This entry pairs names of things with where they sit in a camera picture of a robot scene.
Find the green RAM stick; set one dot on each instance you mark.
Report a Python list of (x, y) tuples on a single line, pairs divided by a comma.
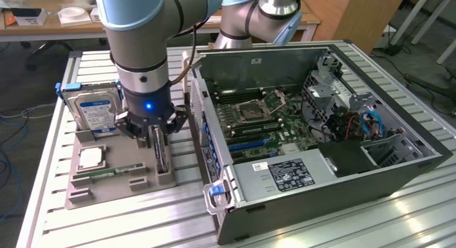
[(103, 173)]

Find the grey power supply unit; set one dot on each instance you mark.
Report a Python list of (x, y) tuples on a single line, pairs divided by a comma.
[(256, 184)]

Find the silver CPU chip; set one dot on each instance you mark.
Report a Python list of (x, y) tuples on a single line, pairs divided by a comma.
[(91, 158)]

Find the white foam box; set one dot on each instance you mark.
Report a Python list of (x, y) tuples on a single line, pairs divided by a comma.
[(214, 19)]

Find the grey plastic parts rack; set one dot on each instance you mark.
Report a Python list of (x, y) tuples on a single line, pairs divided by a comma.
[(122, 162)]

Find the black floor stand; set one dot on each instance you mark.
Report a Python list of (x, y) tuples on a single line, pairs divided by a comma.
[(435, 85)]

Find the graphics card with metal bracket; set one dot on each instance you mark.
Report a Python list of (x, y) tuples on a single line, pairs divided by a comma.
[(159, 151)]

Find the wooden desk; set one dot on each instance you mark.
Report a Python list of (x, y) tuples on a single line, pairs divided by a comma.
[(35, 29)]

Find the open black PC case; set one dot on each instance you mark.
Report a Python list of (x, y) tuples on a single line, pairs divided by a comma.
[(356, 200)]

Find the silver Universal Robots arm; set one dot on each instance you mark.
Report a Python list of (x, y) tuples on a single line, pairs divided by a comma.
[(143, 45)]

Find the blue expansion slot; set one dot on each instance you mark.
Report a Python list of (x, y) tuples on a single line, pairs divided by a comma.
[(250, 146)]

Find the small white labelled box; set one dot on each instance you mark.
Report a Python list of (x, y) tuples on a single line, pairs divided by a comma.
[(95, 15)]

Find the perforated metal drive cage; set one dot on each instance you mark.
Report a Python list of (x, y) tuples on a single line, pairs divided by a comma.
[(320, 98)]

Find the orange cardboard box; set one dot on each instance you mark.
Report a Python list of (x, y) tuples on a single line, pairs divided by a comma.
[(10, 20)]

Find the white square dish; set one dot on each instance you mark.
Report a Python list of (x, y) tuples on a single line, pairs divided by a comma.
[(74, 16)]

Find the white table frame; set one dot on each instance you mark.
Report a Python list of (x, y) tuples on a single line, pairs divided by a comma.
[(410, 19)]

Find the hard disk in blue caddy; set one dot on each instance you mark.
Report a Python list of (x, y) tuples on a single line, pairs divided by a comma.
[(91, 111)]

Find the silver chipset heatsink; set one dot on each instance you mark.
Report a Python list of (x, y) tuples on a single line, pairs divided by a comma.
[(292, 149)]

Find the white box with black lid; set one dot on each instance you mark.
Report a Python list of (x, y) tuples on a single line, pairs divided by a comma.
[(28, 16)]

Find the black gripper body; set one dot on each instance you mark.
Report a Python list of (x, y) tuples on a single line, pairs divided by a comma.
[(147, 106)]

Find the CPU socket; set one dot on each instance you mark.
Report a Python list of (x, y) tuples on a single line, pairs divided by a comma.
[(251, 111)]

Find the black RAM stick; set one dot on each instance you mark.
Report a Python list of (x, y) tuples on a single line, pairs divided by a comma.
[(256, 127)]

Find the black chair base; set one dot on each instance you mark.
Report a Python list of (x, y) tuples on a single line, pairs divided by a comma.
[(46, 49)]

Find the grey disk bay bracket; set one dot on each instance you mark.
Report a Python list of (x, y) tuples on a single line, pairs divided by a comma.
[(392, 149)]

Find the wooden cabinet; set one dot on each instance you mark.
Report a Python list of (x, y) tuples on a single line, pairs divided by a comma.
[(356, 18)]

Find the metal socket cover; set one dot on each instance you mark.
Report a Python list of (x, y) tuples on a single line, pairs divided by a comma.
[(276, 98)]

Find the black power adapter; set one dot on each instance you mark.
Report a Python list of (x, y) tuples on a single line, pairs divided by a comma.
[(394, 50)]

